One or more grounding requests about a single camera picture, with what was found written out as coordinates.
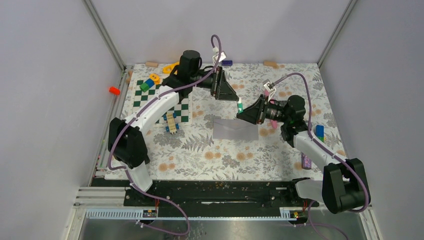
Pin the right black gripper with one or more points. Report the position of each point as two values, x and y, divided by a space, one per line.
251 113

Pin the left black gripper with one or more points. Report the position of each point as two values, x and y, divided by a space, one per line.
220 88

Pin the green white glue stick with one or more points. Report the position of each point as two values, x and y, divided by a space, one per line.
240 107

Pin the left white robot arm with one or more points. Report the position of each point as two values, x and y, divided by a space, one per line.
126 137

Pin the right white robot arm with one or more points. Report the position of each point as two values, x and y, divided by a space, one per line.
344 185

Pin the pink marker pen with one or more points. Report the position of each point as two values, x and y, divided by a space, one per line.
273 123

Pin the dark blue lego brick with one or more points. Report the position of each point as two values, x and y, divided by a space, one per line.
227 63

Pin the floral patterned table mat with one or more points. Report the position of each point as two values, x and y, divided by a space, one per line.
193 154

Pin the right wooden cylinder peg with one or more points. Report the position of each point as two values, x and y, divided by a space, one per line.
271 64

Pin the wooden cylinder peg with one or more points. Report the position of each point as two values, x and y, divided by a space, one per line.
151 64
271 64

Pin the yellow triangle toy block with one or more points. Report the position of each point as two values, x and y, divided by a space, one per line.
169 68

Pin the wooden toy car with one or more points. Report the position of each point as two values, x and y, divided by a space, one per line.
172 126

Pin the colourful lego brick stack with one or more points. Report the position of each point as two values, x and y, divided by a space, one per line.
320 132

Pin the purple glitter microphone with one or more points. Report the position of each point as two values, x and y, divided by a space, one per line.
306 163

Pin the blue cube block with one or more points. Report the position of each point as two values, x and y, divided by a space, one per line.
149 82

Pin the left wooden cylinder peg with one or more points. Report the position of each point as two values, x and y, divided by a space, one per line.
151 64

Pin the green white chessboard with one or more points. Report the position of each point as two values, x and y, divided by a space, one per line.
182 112

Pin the green cube block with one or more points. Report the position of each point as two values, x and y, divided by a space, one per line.
144 87

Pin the red cylinder block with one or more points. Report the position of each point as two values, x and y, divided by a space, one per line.
115 91

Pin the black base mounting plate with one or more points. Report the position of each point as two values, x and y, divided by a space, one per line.
214 199

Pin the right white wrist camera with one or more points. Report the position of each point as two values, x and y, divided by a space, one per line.
269 89

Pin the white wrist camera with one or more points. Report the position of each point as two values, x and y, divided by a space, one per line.
269 89
218 56

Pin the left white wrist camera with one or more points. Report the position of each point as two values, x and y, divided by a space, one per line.
218 56

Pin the orange ring toy block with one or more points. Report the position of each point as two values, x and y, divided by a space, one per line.
155 79

